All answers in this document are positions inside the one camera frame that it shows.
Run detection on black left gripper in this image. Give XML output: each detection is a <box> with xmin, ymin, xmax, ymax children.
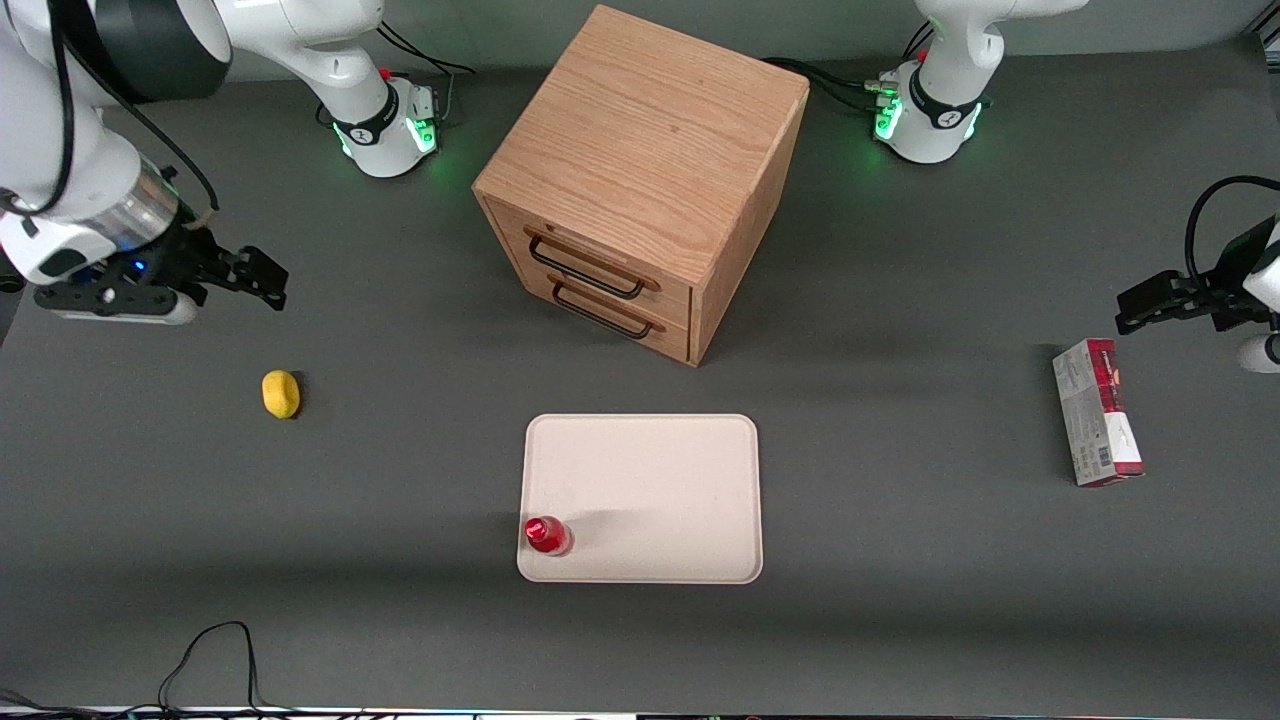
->
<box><xmin>1115</xmin><ymin>214</ymin><xmax>1280</xmax><ymax>336</ymax></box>

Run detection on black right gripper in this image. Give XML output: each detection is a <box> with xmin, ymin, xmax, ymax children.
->
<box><xmin>34</xmin><ymin>226</ymin><xmax>291</xmax><ymax>313</ymax></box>

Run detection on red-capped coke bottle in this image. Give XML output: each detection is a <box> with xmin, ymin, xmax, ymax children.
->
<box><xmin>523</xmin><ymin>515</ymin><xmax>575</xmax><ymax>559</ymax></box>

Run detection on beige rectangular tray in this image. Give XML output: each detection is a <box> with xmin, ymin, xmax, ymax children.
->
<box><xmin>516</xmin><ymin>413</ymin><xmax>764</xmax><ymax>586</ymax></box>

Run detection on yellow lemon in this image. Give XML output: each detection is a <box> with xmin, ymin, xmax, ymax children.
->
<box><xmin>262</xmin><ymin>370</ymin><xmax>302</xmax><ymax>420</ymax></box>

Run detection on red and white carton box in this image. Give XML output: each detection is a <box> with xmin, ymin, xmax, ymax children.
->
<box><xmin>1051</xmin><ymin>338</ymin><xmax>1146</xmax><ymax>488</ymax></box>

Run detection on wooden drawer cabinet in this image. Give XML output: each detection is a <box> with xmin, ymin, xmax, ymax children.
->
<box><xmin>472</xmin><ymin>4</ymin><xmax>811</xmax><ymax>369</ymax></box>

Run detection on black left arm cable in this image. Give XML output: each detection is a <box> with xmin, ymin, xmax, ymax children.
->
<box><xmin>1184</xmin><ymin>175</ymin><xmax>1280</xmax><ymax>293</ymax></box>

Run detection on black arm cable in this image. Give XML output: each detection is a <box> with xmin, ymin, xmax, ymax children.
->
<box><xmin>0</xmin><ymin>0</ymin><xmax>221</xmax><ymax>223</ymax></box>
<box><xmin>1184</xmin><ymin>175</ymin><xmax>1280</xmax><ymax>293</ymax></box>

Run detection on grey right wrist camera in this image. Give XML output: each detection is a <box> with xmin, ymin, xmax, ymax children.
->
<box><xmin>48</xmin><ymin>288</ymin><xmax>201</xmax><ymax>327</ymax></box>

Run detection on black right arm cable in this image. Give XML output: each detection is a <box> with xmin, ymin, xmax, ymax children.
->
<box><xmin>0</xmin><ymin>0</ymin><xmax>221</xmax><ymax>223</ymax></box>

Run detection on black right base cables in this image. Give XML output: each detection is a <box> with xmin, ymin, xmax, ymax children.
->
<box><xmin>316</xmin><ymin>15</ymin><xmax>477</xmax><ymax>129</ymax></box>

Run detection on black base cables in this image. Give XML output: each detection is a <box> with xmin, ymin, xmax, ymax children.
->
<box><xmin>764</xmin><ymin>18</ymin><xmax>939</xmax><ymax>113</ymax></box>
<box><xmin>316</xmin><ymin>15</ymin><xmax>477</xmax><ymax>129</ymax></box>

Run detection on long black drawer handle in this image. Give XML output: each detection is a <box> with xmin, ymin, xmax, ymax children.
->
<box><xmin>526</xmin><ymin>230</ymin><xmax>651</xmax><ymax>301</ymax></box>

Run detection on short black drawer handle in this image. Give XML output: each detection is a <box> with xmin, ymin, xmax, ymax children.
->
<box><xmin>551</xmin><ymin>281</ymin><xmax>657</xmax><ymax>341</ymax></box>

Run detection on black looped table cable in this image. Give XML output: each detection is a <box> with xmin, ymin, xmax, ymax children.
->
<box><xmin>0</xmin><ymin>621</ymin><xmax>301</xmax><ymax>719</ymax></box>

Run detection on black left base cables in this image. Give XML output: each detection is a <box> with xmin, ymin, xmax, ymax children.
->
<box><xmin>764</xmin><ymin>18</ymin><xmax>939</xmax><ymax>113</ymax></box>

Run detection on wooden drawer with long handle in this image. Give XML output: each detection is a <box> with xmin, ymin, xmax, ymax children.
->
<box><xmin>484</xmin><ymin>196</ymin><xmax>694</xmax><ymax>323</ymax></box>

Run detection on wooden drawer with short handle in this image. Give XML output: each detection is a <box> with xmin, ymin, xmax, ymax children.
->
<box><xmin>518</xmin><ymin>268</ymin><xmax>692</xmax><ymax>364</ymax></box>

